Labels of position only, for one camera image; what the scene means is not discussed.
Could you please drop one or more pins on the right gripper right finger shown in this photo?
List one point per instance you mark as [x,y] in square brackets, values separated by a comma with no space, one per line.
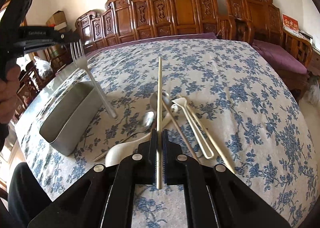
[171,150]

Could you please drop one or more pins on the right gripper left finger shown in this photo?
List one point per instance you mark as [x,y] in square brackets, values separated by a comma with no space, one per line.
[147,166]

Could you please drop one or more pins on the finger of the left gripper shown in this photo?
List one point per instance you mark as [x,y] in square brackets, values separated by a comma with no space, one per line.
[70,37]

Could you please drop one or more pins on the pale chopstick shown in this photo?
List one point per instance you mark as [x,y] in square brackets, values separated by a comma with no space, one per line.
[120,146]
[159,156]

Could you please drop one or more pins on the white ceramic soup spoon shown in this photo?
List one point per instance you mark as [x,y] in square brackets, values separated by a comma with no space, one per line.
[130,146]

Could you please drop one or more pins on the small silver metal spoon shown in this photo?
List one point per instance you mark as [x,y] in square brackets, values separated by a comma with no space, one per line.
[121,150]

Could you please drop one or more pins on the person's left hand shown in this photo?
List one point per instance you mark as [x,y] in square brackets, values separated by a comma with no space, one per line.
[8,94]

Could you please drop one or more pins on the cardboard box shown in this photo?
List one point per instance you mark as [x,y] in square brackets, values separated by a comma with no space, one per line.
[58,21]

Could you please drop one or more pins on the pale chopstick on table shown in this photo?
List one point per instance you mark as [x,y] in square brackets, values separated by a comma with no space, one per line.
[120,146]

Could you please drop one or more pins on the wooden chopstick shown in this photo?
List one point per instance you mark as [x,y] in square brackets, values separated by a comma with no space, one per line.
[225,160]

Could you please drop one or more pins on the white plastic fork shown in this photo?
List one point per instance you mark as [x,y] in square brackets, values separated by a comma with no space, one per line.
[205,148]

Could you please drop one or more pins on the blue floral tablecloth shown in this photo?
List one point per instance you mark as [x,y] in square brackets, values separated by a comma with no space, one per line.
[238,97]

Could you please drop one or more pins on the rectangular metal utensil box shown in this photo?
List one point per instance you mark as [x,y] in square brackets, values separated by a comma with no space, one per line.
[67,122]

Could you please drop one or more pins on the carved wooden sofa bench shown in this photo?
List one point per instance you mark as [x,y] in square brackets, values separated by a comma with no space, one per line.
[129,20]

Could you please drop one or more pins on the purple seat cushion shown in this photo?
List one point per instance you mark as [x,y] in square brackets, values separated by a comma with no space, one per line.
[278,58]

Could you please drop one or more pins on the carved wooden armchair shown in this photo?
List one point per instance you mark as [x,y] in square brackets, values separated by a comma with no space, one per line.
[260,20]

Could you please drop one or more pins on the red printed box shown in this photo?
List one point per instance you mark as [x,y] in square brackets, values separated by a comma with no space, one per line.
[290,24]

